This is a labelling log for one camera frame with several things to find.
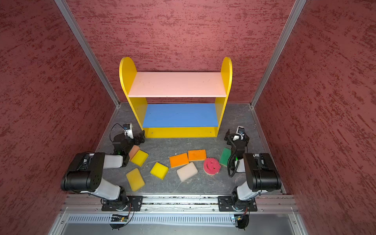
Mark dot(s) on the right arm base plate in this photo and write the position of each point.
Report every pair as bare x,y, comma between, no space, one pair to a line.
227,203

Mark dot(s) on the large yellow sponge front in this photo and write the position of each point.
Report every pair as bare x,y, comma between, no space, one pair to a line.
135,179

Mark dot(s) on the orange sponge left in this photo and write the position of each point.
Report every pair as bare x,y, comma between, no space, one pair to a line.
179,160

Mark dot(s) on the orange sponge right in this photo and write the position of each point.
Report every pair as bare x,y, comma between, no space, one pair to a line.
197,155

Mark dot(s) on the aluminium front rail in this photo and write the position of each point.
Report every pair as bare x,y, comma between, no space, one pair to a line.
206,203

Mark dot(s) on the yellow sponge near left gripper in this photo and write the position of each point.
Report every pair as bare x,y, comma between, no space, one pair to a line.
139,158

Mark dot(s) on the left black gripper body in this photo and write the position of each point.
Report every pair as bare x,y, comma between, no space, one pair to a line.
138,139

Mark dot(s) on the cream white sponge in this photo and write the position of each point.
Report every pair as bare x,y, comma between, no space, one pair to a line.
186,172

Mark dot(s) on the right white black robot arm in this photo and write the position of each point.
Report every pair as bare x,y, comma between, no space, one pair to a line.
260,171

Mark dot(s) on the salmon pink sponge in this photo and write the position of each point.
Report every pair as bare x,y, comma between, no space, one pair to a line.
133,151

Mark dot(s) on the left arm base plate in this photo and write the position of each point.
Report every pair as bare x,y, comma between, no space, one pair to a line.
132,203

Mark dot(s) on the pink round smiley sponge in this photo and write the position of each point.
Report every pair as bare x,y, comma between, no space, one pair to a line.
211,166

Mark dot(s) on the yellow shelf unit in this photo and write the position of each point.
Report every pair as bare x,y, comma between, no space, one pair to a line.
177,120

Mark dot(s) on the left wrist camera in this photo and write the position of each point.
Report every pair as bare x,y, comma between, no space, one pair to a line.
128,130

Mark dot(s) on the right circuit board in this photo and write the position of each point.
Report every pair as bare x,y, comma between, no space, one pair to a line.
241,218

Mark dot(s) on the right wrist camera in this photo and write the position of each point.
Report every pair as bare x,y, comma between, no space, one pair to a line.
240,132

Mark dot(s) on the orange sponge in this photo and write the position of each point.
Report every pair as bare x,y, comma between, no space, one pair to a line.
179,160
197,155

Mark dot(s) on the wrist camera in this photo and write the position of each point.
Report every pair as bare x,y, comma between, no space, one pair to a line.
128,130
240,132

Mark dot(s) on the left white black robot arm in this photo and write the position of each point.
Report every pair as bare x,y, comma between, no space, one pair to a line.
84,174

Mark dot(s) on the small yellow square sponge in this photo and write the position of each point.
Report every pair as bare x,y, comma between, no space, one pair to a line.
159,170

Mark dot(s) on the green sponge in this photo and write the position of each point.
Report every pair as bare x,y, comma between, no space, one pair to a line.
225,155

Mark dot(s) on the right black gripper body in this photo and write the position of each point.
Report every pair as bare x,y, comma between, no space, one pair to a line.
236,139

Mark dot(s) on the left circuit board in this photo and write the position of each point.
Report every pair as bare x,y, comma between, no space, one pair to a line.
118,218

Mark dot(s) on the circuit board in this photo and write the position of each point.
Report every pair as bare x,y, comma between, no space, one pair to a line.
241,218
118,218

